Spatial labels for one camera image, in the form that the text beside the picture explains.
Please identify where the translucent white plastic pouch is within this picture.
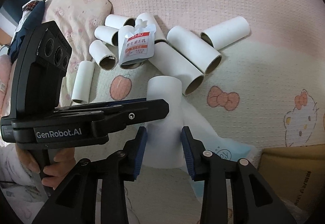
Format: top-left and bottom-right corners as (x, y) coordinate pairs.
(181, 101), (256, 199)

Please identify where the white paper tube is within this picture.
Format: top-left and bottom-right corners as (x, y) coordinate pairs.
(200, 16), (251, 50)
(105, 14), (135, 29)
(136, 12), (167, 43)
(94, 26), (118, 46)
(166, 26), (222, 75)
(89, 40), (117, 71)
(149, 42), (204, 95)
(143, 76), (183, 169)
(72, 61), (95, 104)

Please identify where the person's left hand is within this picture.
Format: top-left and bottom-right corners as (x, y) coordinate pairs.
(15, 144), (76, 190)

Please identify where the brown cardboard box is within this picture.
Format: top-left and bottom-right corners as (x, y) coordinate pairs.
(258, 144), (324, 213)

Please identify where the dark plaid clothing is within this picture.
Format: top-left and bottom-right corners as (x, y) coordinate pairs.
(8, 0), (45, 63)

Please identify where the pink My Melody pillow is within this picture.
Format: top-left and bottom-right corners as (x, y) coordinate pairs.
(43, 0), (112, 106)

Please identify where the white red-label sachet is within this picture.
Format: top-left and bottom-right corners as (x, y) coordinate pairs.
(118, 24), (154, 68)

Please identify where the pink Hello Kitty blanket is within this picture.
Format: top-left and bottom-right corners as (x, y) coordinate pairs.
(32, 0), (325, 224)

